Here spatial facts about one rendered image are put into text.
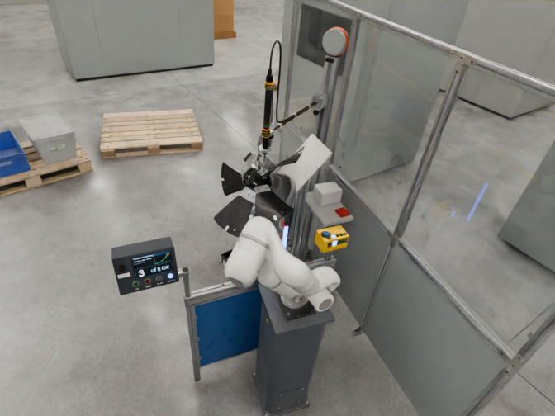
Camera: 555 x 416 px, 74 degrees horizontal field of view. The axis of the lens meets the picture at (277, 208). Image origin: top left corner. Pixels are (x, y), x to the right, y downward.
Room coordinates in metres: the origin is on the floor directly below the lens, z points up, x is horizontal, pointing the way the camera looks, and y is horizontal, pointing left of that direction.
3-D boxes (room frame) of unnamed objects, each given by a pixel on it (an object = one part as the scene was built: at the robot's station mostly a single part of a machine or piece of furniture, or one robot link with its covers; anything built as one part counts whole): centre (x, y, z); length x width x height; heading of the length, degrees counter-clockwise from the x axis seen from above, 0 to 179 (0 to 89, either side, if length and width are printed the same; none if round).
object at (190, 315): (1.21, 0.42, 0.39); 0.04 x 0.04 x 0.78; 26
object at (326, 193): (2.19, -0.34, 0.92); 0.17 x 0.16 x 0.11; 116
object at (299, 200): (2.03, -0.14, 0.58); 0.09 x 0.05 x 1.15; 26
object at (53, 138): (3.58, 2.61, 0.31); 0.60 x 0.42 x 0.33; 44
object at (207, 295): (1.39, 0.03, 0.82); 0.90 x 0.04 x 0.08; 116
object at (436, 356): (2.07, -0.55, 0.50); 2.59 x 0.03 x 0.91; 26
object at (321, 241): (1.57, -0.32, 1.02); 0.16 x 0.10 x 0.11; 116
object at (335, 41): (2.39, -0.25, 1.88); 0.16 x 0.07 x 0.16; 61
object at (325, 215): (2.11, -0.35, 0.85); 0.36 x 0.24 x 0.03; 26
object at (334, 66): (2.39, -0.25, 0.90); 0.08 x 0.06 x 1.80; 61
